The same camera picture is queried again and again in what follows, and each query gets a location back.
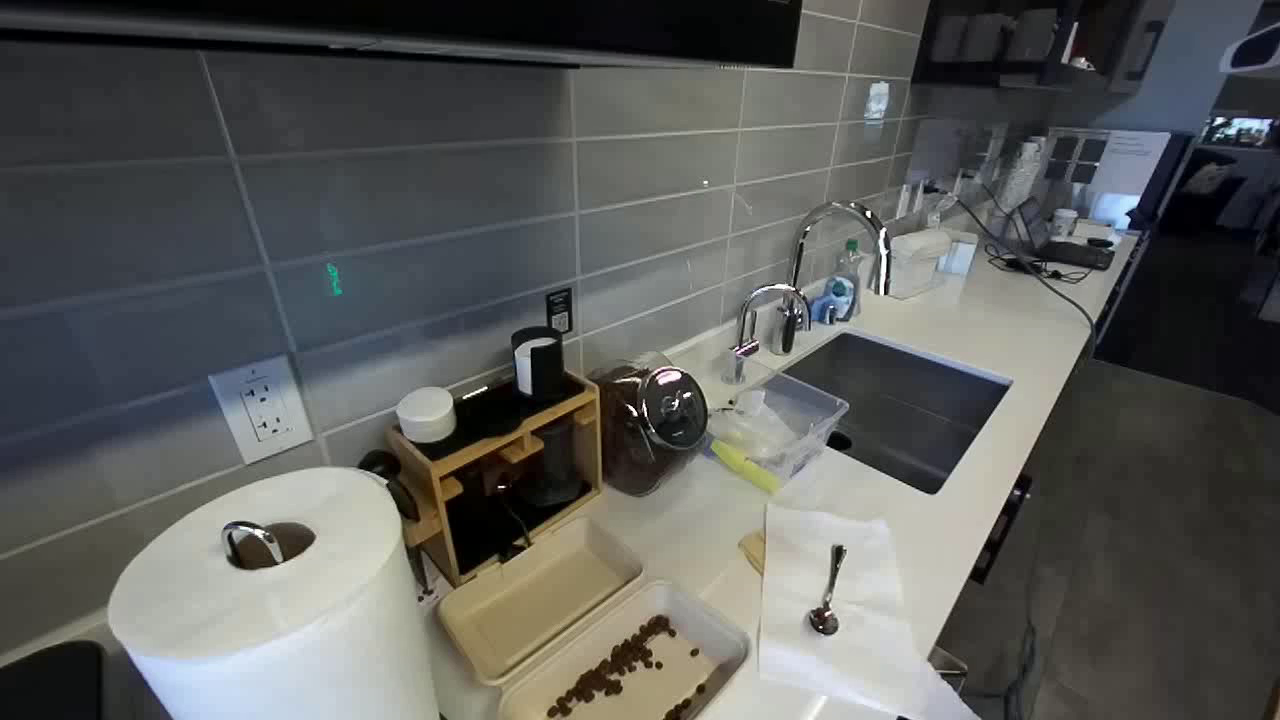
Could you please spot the white paper napkin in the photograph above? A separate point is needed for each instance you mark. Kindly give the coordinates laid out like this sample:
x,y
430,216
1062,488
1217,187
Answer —
x,y
866,585

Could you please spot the glass jar with metal lid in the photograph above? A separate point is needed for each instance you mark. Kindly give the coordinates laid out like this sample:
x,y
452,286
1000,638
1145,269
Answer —
x,y
663,412

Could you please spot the wooden organizer shelf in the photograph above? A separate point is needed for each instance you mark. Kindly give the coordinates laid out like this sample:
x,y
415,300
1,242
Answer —
x,y
562,416

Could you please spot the black and white canister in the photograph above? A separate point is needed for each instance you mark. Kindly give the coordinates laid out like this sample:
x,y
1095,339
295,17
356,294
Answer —
x,y
536,362

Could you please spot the small chrome faucet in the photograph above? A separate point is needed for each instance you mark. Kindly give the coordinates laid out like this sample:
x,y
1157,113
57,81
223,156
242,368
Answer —
x,y
763,304

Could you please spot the yellow sponge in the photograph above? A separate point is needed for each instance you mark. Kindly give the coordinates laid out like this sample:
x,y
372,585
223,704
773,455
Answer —
x,y
746,467

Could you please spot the clear plastic container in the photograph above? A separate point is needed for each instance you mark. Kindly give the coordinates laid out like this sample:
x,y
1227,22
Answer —
x,y
802,405

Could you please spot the blue dish soap bottle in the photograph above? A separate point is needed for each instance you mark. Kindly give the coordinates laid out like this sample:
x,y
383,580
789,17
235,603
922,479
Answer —
x,y
843,299

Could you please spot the white round lid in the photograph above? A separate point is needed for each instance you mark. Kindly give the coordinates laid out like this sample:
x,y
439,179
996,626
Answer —
x,y
427,412

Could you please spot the beige empty tray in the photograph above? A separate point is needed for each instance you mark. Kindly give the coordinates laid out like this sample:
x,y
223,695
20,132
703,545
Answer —
x,y
532,603

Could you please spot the large chrome faucet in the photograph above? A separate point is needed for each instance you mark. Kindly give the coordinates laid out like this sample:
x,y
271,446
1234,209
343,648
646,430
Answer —
x,y
875,232

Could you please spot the steel sink basin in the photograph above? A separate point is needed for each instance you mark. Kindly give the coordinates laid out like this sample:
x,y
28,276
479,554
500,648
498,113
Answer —
x,y
905,405

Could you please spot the white tray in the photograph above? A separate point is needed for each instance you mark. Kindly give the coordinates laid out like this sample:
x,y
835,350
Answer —
x,y
695,638

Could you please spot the white box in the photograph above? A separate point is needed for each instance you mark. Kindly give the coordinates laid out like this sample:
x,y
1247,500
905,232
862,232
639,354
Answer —
x,y
927,263

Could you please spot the coffee beans pile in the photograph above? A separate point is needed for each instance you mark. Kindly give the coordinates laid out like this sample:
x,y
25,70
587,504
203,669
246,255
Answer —
x,y
622,666

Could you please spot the metal spoon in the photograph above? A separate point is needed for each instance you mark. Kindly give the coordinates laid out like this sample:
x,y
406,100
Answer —
x,y
825,619

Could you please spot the dark upper cabinet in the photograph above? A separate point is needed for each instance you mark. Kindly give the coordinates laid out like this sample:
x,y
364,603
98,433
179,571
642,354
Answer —
x,y
464,22

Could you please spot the metal paper towel holder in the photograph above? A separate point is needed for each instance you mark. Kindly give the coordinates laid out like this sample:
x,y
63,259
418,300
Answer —
x,y
250,545

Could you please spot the black power strip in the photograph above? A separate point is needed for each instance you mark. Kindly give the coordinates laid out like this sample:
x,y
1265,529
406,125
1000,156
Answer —
x,y
1075,255

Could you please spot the white paper towel roll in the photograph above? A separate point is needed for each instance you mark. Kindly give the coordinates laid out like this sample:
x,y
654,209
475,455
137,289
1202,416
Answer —
x,y
266,643

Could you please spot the black wall outlet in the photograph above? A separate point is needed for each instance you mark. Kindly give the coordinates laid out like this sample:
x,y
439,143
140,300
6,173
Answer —
x,y
559,309

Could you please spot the white wall outlet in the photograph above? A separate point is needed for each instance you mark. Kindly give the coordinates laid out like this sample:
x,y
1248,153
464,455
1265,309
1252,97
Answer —
x,y
260,405

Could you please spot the dark wall shelf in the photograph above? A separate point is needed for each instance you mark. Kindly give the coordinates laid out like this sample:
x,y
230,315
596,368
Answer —
x,y
1024,42

